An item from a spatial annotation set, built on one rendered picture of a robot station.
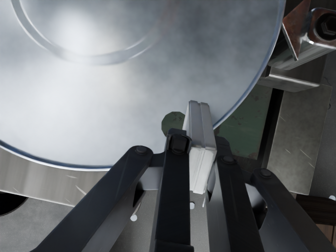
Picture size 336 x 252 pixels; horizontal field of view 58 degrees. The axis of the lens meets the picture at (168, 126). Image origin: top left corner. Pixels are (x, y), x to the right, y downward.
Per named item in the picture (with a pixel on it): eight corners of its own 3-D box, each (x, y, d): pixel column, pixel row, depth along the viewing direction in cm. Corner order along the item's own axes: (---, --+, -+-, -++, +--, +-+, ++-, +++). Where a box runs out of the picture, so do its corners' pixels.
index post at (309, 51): (292, 71, 31) (349, 48, 22) (263, 65, 31) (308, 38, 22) (297, 45, 31) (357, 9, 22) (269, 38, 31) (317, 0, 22)
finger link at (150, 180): (180, 199, 15) (122, 188, 15) (182, 150, 20) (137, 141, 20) (187, 175, 15) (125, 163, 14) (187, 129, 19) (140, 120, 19)
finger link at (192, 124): (191, 193, 17) (178, 190, 17) (190, 137, 23) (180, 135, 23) (203, 147, 16) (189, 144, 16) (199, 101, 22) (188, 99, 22)
